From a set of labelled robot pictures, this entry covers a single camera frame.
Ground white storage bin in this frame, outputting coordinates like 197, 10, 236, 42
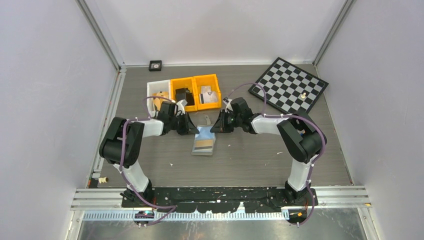
146, 79, 175, 117

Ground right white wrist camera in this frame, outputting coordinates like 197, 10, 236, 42
223, 97, 233, 111

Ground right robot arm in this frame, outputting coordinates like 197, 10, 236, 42
210, 97, 327, 205

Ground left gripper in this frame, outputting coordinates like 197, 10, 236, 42
169, 111, 200, 136

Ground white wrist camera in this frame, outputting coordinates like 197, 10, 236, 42
176, 99, 188, 116
223, 97, 233, 111

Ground small black square device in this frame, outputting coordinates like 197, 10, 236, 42
148, 60, 163, 72

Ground cards in orange bin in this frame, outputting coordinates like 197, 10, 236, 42
199, 85, 218, 104

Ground right orange storage bin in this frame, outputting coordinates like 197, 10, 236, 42
193, 74, 222, 111

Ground black box in bin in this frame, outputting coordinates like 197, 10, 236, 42
175, 87, 195, 106

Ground orange storage bin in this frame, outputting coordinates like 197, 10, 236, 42
170, 77, 198, 112
193, 74, 222, 111

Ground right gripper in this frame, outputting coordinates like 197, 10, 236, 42
210, 109, 242, 134

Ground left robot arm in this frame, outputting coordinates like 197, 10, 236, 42
99, 100, 199, 207

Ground black white chessboard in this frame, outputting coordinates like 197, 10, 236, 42
248, 57, 329, 114

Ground tan credit card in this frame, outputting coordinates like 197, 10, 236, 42
193, 139, 215, 151

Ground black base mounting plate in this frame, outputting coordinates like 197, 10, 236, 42
121, 186, 318, 214

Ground small beige cylinder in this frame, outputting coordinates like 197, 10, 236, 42
97, 177, 109, 184

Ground middle orange storage bin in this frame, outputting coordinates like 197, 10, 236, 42
170, 77, 198, 112

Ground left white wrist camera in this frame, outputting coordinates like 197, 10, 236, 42
176, 99, 188, 116

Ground wooden pieces in bin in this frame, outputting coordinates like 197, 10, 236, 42
151, 91, 171, 111

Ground clear plastic card holder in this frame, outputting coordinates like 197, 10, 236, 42
191, 115, 216, 156

